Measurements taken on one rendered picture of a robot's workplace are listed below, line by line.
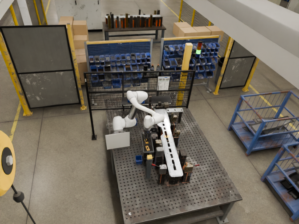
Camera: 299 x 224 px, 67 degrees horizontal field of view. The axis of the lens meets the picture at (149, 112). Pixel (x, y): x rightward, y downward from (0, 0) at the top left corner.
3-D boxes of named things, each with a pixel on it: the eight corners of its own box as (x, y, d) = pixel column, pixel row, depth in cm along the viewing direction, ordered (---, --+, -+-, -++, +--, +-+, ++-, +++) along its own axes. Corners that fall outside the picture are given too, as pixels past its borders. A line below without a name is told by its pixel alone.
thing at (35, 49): (86, 106, 550) (73, 21, 421) (86, 109, 539) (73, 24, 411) (26, 112, 520) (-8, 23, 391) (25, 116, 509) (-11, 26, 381)
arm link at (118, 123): (111, 130, 368) (110, 117, 369) (122, 129, 377) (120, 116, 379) (115, 130, 354) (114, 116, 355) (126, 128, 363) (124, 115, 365)
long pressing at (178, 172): (185, 176, 296) (185, 175, 295) (168, 177, 293) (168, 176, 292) (166, 109, 400) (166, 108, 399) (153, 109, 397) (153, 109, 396)
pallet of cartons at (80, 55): (91, 86, 613) (87, 50, 545) (60, 90, 590) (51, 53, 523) (86, 65, 699) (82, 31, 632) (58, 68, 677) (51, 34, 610)
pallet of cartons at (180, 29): (201, 62, 759) (211, 20, 673) (213, 74, 701) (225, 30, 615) (167, 65, 729) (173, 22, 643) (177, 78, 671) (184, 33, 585)
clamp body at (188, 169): (190, 182, 321) (195, 167, 298) (180, 183, 319) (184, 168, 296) (188, 176, 329) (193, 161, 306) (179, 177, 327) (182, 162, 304)
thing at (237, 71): (214, 95, 614) (236, 19, 486) (212, 92, 624) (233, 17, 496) (248, 91, 637) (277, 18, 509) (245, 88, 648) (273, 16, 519)
